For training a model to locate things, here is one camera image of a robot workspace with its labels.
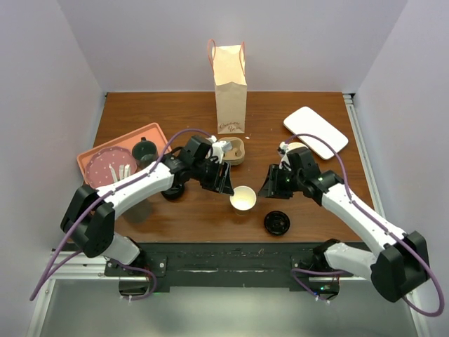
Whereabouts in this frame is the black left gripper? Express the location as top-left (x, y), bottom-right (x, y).
top-left (192, 157), bottom-right (234, 195)

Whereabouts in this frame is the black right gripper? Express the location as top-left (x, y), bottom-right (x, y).
top-left (257, 164), bottom-right (303, 199)

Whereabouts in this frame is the single paper coffee cup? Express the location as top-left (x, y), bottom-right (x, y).
top-left (229, 185), bottom-right (257, 215)

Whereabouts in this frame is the black plastic cup lid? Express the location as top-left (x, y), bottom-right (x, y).
top-left (264, 211), bottom-right (290, 236)

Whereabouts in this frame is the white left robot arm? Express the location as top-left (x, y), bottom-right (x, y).
top-left (61, 135), bottom-right (234, 275)

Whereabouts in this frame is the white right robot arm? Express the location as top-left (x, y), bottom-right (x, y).
top-left (258, 142), bottom-right (430, 303)

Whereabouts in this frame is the brown paper takeout bag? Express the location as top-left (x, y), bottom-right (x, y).
top-left (207, 39), bottom-right (248, 134)

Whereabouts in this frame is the cardboard two-cup carrier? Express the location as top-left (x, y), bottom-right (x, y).
top-left (221, 137), bottom-right (246, 166)

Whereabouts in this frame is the stack of black lids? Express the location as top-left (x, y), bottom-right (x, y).
top-left (161, 184), bottom-right (185, 201)

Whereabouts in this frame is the stack of paper cups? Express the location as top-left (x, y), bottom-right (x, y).
top-left (287, 142), bottom-right (307, 152)

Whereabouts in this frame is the white rectangular tray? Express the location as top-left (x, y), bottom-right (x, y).
top-left (283, 106), bottom-right (349, 160)

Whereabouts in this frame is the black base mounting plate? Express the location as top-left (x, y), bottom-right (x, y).
top-left (105, 242), bottom-right (340, 295)

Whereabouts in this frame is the grey cup with stirrers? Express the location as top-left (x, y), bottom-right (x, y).
top-left (123, 199), bottom-right (152, 224)

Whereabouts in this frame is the dark green mug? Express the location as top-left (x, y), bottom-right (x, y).
top-left (132, 137), bottom-right (159, 169)

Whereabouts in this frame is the orange plastic tray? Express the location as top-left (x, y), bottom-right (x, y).
top-left (76, 123), bottom-right (167, 188)

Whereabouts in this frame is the pink dotted plate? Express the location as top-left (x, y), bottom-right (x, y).
top-left (85, 146), bottom-right (137, 188)

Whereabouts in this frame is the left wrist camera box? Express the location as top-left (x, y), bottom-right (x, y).
top-left (214, 140), bottom-right (233, 155)

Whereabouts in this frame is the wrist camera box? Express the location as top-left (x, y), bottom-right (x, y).
top-left (214, 140), bottom-right (233, 155)
top-left (277, 142), bottom-right (290, 157)

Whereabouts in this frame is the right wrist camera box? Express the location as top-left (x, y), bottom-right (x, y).
top-left (277, 142), bottom-right (290, 157)

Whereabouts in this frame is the aluminium frame rail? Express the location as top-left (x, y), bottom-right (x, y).
top-left (26, 91), bottom-right (432, 337)

